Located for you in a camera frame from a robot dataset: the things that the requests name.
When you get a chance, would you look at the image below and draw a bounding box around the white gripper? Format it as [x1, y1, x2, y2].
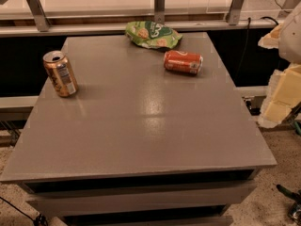
[258, 2, 301, 128]

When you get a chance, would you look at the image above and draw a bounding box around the red coke can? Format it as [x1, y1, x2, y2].
[164, 50, 203, 74]

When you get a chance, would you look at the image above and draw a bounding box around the gold soda can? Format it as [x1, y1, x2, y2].
[43, 50, 78, 97]

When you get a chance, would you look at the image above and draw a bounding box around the green chip bag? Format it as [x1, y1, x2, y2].
[125, 21, 182, 49]

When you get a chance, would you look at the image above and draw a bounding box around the green tool on floor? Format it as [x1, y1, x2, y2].
[276, 184, 301, 224]

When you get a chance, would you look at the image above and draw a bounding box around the grey cabinet with drawers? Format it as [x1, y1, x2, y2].
[1, 33, 276, 226]

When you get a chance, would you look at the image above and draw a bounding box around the black cable at back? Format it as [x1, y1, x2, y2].
[234, 15, 280, 80]

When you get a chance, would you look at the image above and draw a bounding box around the right metal bracket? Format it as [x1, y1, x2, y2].
[226, 0, 245, 25]

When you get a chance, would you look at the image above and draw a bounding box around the metal bracket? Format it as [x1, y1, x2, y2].
[226, 0, 245, 25]
[26, 0, 50, 32]
[154, 0, 165, 24]

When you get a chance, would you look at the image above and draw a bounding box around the middle metal bracket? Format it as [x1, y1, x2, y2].
[154, 0, 165, 24]

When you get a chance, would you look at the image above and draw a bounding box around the left metal bracket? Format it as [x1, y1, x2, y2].
[26, 0, 50, 32]

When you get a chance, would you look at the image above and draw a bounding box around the black cable on floor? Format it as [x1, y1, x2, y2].
[0, 195, 49, 226]

